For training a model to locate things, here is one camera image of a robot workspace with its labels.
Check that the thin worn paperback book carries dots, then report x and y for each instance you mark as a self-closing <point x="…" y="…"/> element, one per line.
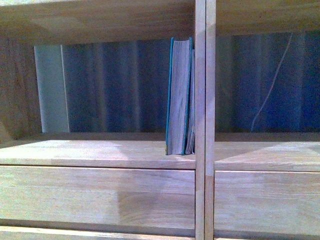
<point x="190" y="145"/>

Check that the thick teal cover book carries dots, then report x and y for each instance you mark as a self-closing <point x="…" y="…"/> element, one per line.
<point x="179" y="80"/>

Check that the light wooden bookshelf unit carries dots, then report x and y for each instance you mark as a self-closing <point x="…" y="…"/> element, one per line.
<point x="89" y="21"/>

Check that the dark blue curtain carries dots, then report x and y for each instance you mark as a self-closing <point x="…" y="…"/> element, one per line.
<point x="264" y="83"/>

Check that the upper right wooden drawer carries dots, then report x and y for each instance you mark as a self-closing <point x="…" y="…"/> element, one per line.
<point x="275" y="202"/>

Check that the wooden drawer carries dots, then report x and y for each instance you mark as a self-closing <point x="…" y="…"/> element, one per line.
<point x="275" y="202"/>
<point x="30" y="233"/>
<point x="132" y="198"/>

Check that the upper left wooden drawer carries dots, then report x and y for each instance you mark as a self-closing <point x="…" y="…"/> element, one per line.
<point x="132" y="198"/>

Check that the lower left wooden drawer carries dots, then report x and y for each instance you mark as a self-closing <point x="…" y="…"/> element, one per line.
<point x="30" y="233"/>

